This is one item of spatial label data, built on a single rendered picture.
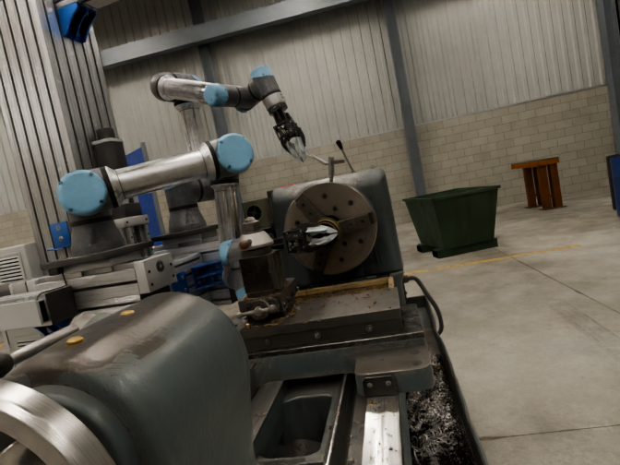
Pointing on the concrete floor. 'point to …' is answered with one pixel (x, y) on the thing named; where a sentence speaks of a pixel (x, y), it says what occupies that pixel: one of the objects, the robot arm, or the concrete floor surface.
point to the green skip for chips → (455, 220)
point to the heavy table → (542, 183)
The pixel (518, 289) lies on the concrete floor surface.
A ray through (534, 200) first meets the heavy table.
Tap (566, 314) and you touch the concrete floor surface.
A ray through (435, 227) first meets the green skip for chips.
